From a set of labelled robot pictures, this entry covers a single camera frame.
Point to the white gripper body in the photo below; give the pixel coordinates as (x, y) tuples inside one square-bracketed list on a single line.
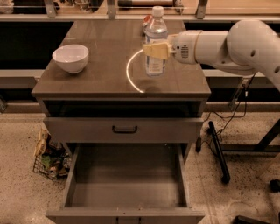
[(185, 48)]

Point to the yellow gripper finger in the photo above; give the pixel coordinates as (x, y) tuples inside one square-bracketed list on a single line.
[(158, 50)]

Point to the clear plastic water bottle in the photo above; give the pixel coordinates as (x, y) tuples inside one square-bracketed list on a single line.
[(156, 34)]

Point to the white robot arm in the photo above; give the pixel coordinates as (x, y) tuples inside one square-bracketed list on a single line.
[(249, 47)]

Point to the brown drawer cabinet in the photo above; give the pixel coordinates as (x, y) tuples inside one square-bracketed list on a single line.
[(114, 83)]

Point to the open middle drawer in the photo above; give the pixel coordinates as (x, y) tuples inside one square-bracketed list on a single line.
[(126, 184)]

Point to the crushed red soda can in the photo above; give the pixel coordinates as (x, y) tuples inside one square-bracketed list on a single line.
[(146, 21)]

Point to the white ceramic bowl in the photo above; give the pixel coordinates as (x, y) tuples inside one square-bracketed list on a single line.
[(71, 58)]

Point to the black object on floor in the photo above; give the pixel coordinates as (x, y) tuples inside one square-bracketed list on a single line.
[(274, 185)]

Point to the black table leg frame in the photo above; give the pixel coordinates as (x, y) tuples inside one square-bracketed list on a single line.
[(263, 147)]

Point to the top drawer with black handle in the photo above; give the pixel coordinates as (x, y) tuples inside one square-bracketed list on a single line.
[(124, 130)]

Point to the wire basket with snack bags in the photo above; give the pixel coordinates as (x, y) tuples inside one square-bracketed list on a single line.
[(51, 158)]

